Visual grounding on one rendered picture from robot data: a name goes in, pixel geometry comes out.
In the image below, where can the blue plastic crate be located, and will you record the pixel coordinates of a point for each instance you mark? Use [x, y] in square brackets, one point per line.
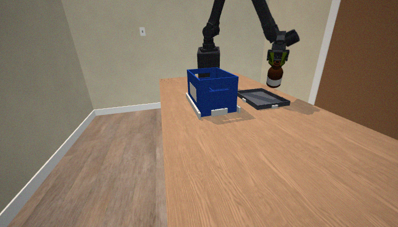
[215, 92]

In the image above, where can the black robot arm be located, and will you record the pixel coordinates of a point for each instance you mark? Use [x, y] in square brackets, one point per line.
[270, 28]

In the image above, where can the brown glass bottle with white label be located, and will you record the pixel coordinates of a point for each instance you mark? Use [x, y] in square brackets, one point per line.
[274, 76]

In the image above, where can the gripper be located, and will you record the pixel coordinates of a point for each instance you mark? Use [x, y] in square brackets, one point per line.
[281, 55]

